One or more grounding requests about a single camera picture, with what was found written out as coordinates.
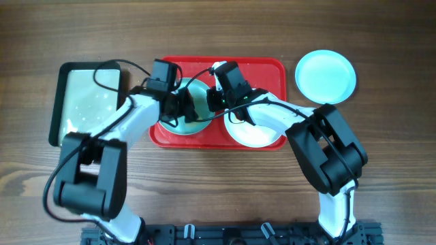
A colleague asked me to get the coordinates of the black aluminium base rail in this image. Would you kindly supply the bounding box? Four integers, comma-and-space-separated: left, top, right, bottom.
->
80, 221, 384, 245

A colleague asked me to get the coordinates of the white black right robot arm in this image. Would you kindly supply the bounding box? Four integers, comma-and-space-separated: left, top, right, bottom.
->
206, 86, 368, 244

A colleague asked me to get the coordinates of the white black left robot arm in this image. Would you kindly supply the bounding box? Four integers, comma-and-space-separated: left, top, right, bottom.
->
43, 59, 196, 244

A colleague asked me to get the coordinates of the white plate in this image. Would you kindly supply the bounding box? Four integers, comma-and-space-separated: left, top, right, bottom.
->
224, 112, 281, 148

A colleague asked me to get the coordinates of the black rectangular water tray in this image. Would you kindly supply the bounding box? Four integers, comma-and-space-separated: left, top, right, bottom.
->
48, 62, 123, 147

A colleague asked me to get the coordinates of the red plastic serving tray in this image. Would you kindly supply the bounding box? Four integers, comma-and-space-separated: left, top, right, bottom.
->
149, 56, 287, 150

